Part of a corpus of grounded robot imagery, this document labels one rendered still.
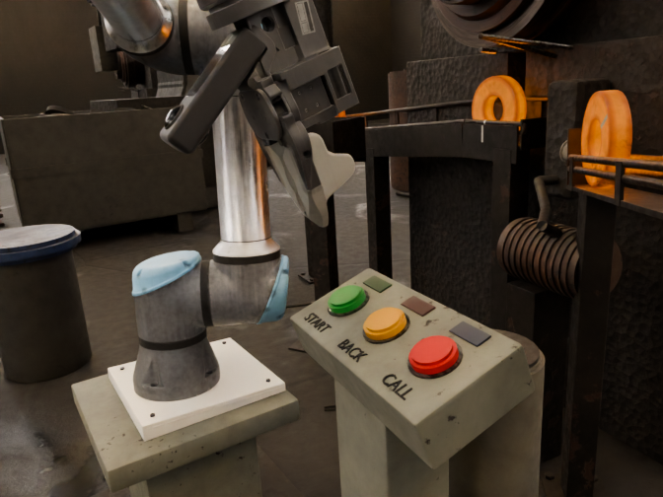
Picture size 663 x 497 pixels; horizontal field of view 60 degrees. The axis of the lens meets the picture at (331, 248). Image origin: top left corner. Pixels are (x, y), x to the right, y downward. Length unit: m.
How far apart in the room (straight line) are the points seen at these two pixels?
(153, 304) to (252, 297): 0.16
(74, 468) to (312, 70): 1.21
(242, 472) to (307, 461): 0.30
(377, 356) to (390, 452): 0.08
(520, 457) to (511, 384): 0.23
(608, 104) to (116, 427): 0.93
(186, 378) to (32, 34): 10.32
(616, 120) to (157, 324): 0.79
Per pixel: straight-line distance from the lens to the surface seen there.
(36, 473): 1.57
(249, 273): 0.96
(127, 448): 0.99
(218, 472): 1.10
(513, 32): 1.40
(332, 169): 0.54
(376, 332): 0.52
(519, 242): 1.19
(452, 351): 0.47
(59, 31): 11.17
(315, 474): 1.35
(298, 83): 0.50
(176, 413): 0.99
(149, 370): 1.04
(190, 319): 0.99
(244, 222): 0.96
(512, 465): 0.70
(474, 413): 0.47
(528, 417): 0.68
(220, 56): 0.51
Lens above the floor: 0.82
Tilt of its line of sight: 16 degrees down
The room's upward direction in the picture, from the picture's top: 3 degrees counter-clockwise
